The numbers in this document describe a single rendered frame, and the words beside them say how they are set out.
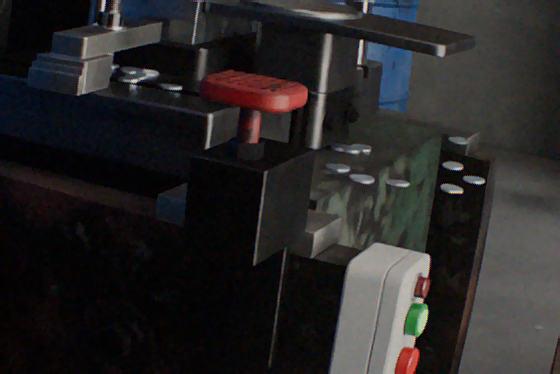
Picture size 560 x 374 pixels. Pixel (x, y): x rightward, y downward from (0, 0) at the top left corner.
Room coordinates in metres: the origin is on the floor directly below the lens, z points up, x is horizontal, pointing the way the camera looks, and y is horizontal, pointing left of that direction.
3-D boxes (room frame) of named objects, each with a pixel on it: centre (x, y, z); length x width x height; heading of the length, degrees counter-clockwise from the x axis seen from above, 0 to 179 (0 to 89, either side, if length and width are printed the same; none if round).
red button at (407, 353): (0.95, -0.13, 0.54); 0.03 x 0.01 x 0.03; 158
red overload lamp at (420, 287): (0.95, -0.13, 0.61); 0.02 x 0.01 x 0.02; 158
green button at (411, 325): (0.95, -0.13, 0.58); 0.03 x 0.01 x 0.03; 158
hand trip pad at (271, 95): (0.92, 0.02, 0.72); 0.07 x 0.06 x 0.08; 68
